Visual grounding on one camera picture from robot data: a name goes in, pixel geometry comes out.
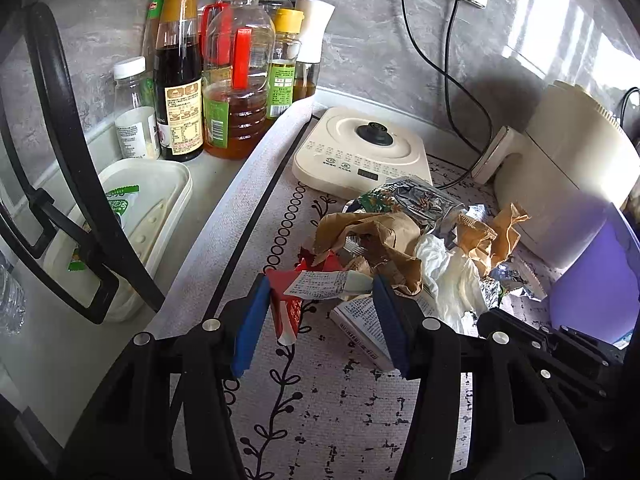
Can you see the white plastic container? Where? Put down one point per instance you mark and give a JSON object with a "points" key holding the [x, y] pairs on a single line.
{"points": [[155, 200]]}

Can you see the red wrapper with white label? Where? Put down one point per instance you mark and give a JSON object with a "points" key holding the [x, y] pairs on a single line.
{"points": [[290, 310]]}

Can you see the cream air fryer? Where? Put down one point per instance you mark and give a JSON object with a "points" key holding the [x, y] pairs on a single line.
{"points": [[560, 170]]}

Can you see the green label sauce bottle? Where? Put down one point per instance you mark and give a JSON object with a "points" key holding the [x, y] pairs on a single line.
{"points": [[157, 15]]}

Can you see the small white-capped clear bottle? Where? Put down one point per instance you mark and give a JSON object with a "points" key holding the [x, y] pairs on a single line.
{"points": [[132, 130]]}

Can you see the clear water bottle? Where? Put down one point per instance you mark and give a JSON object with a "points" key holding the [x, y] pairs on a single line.
{"points": [[10, 305]]}

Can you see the torn brown paper piece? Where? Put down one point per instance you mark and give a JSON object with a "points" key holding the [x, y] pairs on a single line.
{"points": [[505, 225]]}

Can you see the purple plastic basin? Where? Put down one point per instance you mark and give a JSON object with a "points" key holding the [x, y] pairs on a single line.
{"points": [[585, 280]]}

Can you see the red-capped cooking oil bottle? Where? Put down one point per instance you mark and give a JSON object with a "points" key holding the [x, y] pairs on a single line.
{"points": [[235, 120]]}

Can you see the silver foil snack bag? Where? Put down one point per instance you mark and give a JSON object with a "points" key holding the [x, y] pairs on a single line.
{"points": [[415, 200]]}

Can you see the cream kettle base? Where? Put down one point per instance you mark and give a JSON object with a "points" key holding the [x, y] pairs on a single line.
{"points": [[350, 160]]}

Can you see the dark soy sauce bottle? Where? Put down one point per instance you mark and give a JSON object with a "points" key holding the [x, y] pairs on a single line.
{"points": [[177, 85]]}

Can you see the patterned white counter mat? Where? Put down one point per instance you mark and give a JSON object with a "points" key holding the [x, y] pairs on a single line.
{"points": [[340, 410]]}

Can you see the white plastic bag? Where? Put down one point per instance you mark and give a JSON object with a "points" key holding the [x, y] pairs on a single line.
{"points": [[450, 280]]}

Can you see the green seasoning packet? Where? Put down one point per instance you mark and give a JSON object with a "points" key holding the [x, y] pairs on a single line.
{"points": [[120, 205]]}

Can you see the brown paper bag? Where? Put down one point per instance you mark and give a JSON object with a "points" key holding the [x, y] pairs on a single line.
{"points": [[390, 232]]}

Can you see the white and blue box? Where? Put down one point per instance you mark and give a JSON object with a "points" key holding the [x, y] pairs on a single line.
{"points": [[360, 330]]}

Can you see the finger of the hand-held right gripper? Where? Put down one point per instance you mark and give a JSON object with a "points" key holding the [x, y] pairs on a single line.
{"points": [[575, 360]]}

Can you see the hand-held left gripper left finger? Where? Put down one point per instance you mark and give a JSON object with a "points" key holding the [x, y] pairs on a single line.
{"points": [[250, 330]]}

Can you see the foil wrapper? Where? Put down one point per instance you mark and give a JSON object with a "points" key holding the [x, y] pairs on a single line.
{"points": [[510, 280]]}

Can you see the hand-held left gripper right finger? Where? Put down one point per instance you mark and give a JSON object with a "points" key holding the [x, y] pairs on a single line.
{"points": [[392, 325]]}

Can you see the white-topped oil sprayer bottle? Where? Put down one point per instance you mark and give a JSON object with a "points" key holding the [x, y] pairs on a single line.
{"points": [[312, 25]]}

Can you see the yellow-capped green label bottle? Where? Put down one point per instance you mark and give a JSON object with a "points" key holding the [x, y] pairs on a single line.
{"points": [[282, 80]]}

